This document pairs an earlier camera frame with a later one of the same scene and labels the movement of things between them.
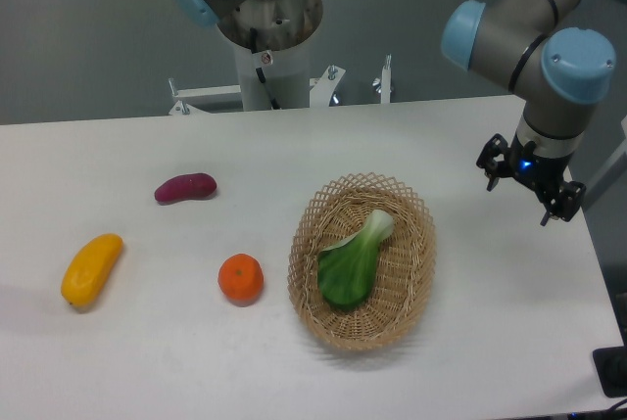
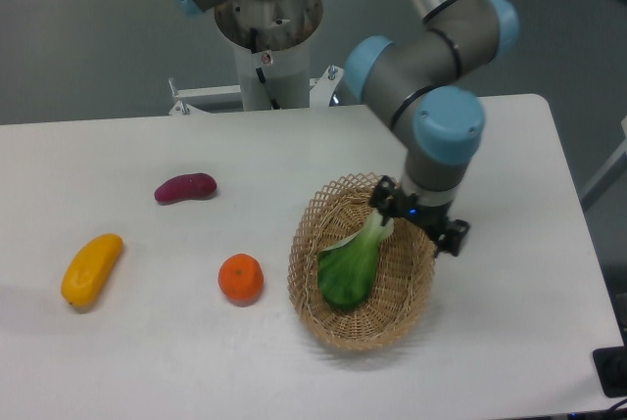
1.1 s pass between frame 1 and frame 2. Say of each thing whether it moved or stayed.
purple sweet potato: stayed
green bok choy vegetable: stayed
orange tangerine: stayed
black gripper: moved
